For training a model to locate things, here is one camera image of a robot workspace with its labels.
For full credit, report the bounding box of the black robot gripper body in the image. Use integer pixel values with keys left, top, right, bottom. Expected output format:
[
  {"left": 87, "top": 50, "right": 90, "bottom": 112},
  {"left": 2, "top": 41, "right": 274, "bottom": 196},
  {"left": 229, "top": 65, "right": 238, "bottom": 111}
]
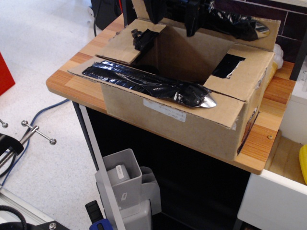
[{"left": 166, "top": 0, "right": 215, "bottom": 11}]

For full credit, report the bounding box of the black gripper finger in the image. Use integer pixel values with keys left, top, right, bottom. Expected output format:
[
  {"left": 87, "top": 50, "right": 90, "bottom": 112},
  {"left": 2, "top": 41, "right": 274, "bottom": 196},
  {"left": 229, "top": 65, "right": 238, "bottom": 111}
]
[
  {"left": 184, "top": 0, "right": 208, "bottom": 37},
  {"left": 144, "top": 0, "right": 167, "bottom": 24}
]

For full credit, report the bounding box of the taped brown cardboard box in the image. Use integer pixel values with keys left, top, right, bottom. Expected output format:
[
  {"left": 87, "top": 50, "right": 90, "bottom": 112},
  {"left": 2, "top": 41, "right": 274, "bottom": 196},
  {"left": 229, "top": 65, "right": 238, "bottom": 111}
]
[{"left": 70, "top": 0, "right": 280, "bottom": 161}]

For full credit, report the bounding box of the white plastic bag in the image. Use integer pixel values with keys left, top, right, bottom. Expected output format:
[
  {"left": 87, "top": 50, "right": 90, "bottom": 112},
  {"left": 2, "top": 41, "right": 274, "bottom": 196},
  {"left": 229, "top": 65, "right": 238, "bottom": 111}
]
[{"left": 273, "top": 44, "right": 283, "bottom": 69}]

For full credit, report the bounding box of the red box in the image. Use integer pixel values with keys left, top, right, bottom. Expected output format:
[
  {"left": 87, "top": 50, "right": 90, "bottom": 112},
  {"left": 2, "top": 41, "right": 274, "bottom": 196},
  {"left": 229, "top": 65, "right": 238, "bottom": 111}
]
[{"left": 0, "top": 54, "right": 15, "bottom": 95}]

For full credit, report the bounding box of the grey square bin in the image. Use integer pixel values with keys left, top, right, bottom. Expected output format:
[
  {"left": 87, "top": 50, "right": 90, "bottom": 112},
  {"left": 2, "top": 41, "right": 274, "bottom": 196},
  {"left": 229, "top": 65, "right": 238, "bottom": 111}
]
[{"left": 100, "top": 149, "right": 142, "bottom": 215}]

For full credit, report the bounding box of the yellow object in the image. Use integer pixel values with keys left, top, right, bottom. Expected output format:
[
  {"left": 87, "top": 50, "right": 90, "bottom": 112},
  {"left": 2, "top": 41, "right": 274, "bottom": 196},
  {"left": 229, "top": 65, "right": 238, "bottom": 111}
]
[{"left": 299, "top": 145, "right": 307, "bottom": 183}]

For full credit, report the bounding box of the grey plastic container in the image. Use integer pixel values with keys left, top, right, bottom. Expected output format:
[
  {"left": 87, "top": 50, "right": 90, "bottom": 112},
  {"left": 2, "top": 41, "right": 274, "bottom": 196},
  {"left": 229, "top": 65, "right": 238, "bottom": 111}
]
[{"left": 119, "top": 166, "right": 162, "bottom": 230}]

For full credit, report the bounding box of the metal bar clamp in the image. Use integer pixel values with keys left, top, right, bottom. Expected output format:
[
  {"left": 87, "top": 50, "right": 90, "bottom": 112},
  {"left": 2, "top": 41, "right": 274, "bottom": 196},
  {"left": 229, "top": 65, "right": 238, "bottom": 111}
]
[{"left": 0, "top": 114, "right": 57, "bottom": 178}]

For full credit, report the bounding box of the white drawer unit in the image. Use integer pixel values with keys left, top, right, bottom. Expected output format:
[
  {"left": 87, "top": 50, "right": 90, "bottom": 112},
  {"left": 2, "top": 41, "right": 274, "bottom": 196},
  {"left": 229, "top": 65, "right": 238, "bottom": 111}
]
[{"left": 238, "top": 67, "right": 307, "bottom": 230}]

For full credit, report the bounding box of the black device with cables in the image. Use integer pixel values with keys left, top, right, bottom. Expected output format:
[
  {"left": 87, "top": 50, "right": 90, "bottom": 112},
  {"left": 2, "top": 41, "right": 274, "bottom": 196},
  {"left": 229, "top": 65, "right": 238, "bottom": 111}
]
[{"left": 91, "top": 0, "right": 123, "bottom": 36}]

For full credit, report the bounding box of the blue cable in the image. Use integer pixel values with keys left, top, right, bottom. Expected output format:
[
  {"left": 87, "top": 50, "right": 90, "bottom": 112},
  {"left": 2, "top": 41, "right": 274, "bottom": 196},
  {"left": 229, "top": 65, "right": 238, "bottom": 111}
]
[{"left": 0, "top": 98, "right": 71, "bottom": 187}]

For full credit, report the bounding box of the blue handled tool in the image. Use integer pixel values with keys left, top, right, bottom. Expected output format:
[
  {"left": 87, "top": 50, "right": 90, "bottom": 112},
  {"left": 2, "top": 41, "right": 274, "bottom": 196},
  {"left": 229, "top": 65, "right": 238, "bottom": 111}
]
[{"left": 85, "top": 200, "right": 113, "bottom": 230}]

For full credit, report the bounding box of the aluminium frame rail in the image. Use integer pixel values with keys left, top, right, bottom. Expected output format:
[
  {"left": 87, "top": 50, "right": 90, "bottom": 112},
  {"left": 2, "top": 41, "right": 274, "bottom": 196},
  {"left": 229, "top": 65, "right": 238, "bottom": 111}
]
[{"left": 0, "top": 187, "right": 67, "bottom": 230}]

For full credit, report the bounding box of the black coiled cable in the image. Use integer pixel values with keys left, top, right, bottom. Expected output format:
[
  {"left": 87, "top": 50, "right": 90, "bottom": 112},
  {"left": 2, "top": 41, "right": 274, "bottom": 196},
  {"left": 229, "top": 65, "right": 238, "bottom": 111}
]
[{"left": 0, "top": 203, "right": 32, "bottom": 230}]

